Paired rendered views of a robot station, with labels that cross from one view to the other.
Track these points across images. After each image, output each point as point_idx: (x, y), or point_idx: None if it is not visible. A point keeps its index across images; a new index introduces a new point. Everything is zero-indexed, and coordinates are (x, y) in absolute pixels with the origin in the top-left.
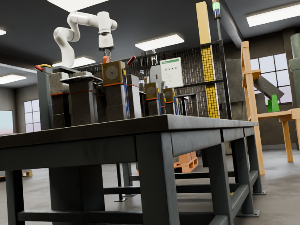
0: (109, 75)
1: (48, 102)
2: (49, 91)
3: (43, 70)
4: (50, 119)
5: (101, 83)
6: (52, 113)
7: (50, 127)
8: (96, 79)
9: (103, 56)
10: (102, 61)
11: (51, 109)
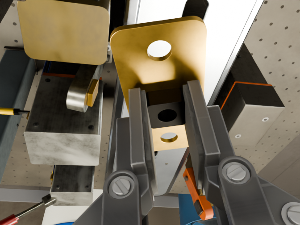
0: None
1: (18, 127)
2: (8, 147)
3: (20, 218)
4: (27, 94)
5: (163, 137)
6: (22, 98)
7: (31, 83)
8: (168, 171)
9: (202, 218)
10: (195, 208)
11: (20, 109)
